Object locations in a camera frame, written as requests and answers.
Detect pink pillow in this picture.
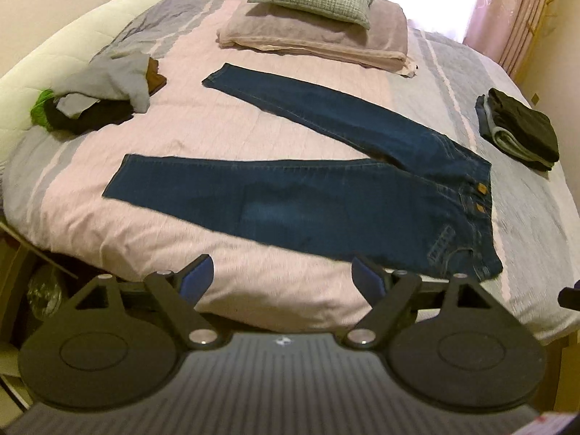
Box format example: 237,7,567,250
216,0,420,78

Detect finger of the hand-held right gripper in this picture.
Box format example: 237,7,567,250
558,281,580,312

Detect brown garment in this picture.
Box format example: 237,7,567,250
144,57,168,97

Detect dark blue jeans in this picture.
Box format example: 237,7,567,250
103,63,505,281

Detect bed with pink blanket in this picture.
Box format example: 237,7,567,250
0,0,580,343

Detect green garment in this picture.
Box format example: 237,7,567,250
29,90,59,133

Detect long white quilted cushion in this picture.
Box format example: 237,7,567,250
0,0,172,143

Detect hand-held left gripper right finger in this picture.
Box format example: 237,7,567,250
342,256,499,351

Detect folded grey garment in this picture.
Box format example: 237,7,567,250
476,95,551,172

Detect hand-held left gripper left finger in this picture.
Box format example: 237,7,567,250
68,254,229,351

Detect grey shirt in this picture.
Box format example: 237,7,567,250
57,52,152,117

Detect clear plastic bag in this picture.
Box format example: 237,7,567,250
25,263,65,323

